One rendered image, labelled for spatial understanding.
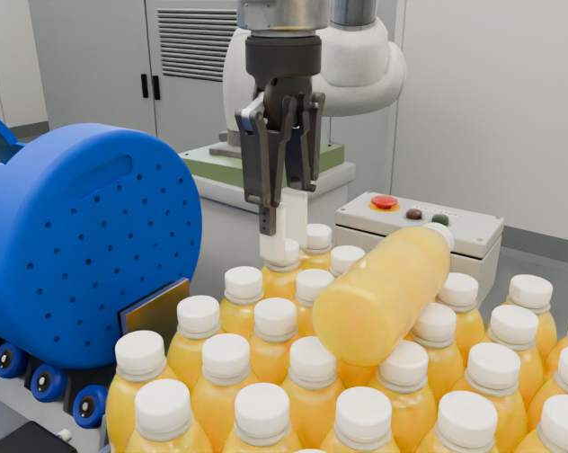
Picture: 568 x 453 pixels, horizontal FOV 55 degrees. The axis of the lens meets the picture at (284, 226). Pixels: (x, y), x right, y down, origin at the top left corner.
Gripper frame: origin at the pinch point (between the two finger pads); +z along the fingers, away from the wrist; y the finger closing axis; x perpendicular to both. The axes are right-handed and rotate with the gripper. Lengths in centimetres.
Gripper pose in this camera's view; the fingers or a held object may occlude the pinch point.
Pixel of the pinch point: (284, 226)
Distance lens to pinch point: 60.8
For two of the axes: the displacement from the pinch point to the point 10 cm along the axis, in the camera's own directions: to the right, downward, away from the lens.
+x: 8.3, 2.1, -5.1
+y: -5.5, 3.3, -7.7
